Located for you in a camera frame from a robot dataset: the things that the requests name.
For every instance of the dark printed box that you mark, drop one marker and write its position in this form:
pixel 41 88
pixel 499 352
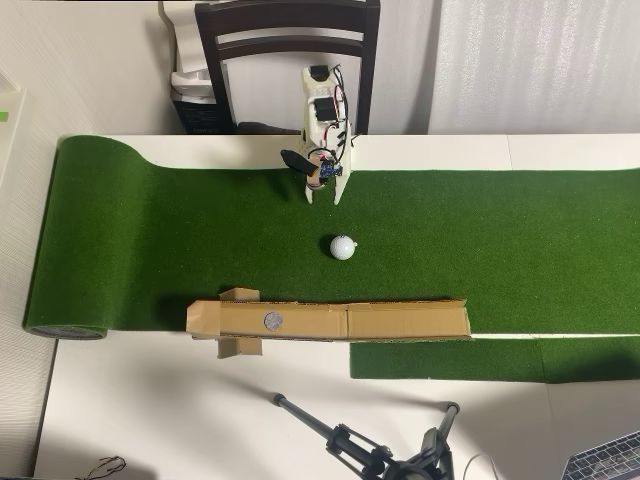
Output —
pixel 200 117

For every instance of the blue camera circuit board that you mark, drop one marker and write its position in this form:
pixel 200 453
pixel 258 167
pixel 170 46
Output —
pixel 329 170

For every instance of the long cardboard ramp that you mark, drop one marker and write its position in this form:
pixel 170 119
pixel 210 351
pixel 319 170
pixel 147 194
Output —
pixel 390 322

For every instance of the white golf ball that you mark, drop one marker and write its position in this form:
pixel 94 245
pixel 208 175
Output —
pixel 342 247

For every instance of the white curtain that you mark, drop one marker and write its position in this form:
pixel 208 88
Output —
pixel 525 65

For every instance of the white plastic appliance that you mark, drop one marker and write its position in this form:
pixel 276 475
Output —
pixel 187 50

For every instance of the large green turf mat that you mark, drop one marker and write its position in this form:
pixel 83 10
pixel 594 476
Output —
pixel 150 240

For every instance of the perforated white robot base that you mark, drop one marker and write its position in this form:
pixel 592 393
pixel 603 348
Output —
pixel 302 146

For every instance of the black tripod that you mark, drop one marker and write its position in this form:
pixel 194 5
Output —
pixel 400 470

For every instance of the narrow green turf strip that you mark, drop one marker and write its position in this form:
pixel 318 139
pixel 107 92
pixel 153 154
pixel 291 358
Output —
pixel 450 360

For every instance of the dark wooden chair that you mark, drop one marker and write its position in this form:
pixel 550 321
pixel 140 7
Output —
pixel 285 12

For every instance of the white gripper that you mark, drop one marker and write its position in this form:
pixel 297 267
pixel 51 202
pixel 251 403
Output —
pixel 346 170

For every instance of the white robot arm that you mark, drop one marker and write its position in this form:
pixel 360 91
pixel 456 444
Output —
pixel 312 92

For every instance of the white plastic container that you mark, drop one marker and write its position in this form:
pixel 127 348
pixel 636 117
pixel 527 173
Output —
pixel 17 130

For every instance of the cardboard camera mount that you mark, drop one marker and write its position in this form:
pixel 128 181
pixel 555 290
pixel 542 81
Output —
pixel 312 181

